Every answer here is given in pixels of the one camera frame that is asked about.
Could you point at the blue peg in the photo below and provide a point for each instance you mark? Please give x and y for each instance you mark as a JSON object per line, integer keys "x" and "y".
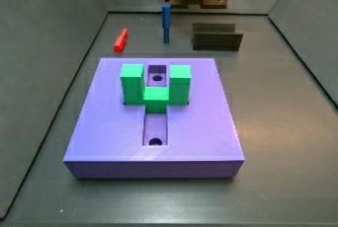
{"x": 166, "y": 21}

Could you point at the red peg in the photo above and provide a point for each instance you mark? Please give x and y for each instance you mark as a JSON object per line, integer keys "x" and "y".
{"x": 120, "y": 41}

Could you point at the purple base block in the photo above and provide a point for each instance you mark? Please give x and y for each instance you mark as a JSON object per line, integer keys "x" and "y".
{"x": 119, "y": 142}

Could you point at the green U-shaped block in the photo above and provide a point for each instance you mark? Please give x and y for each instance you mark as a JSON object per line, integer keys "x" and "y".
{"x": 155, "y": 97}

